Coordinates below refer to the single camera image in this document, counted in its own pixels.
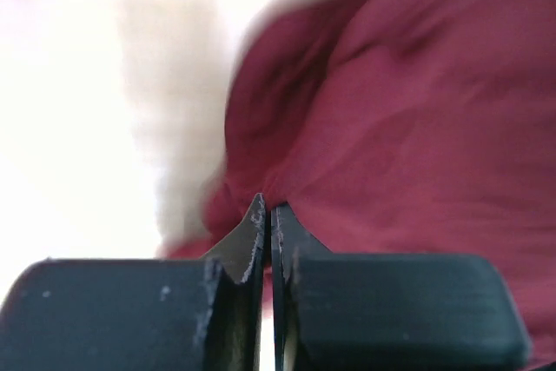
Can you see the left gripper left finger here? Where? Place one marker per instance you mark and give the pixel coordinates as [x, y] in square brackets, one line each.
[142, 314]

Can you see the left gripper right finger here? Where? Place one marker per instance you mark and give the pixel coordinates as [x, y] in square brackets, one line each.
[388, 311]

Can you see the dark maroon t shirt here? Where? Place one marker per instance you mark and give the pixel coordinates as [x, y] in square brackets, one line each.
[399, 126]

